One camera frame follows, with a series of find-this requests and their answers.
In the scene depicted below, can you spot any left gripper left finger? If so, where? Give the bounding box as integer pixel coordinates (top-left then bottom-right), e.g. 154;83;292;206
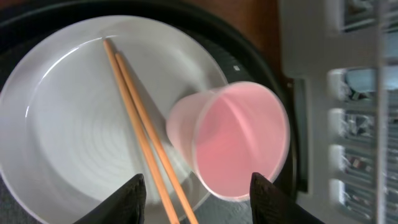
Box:
74;174;147;224

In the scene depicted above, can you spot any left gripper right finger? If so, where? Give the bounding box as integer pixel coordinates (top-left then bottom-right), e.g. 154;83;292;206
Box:
249;172;323;224

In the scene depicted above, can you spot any wooden chopstick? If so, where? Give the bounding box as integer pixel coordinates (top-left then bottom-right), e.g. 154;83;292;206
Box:
103;39;179;224
115;53;198;224

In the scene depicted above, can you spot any pink cup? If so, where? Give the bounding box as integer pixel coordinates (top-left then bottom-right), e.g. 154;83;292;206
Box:
166;82;290;202

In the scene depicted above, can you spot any grey dishwasher rack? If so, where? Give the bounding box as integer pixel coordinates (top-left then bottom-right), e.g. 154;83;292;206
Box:
279;0;397;223

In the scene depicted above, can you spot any white plate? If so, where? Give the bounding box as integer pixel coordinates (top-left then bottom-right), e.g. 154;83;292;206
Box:
1;16;227;223

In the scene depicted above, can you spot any round black tray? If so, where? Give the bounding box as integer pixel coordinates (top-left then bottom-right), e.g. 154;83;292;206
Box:
1;1;299;223

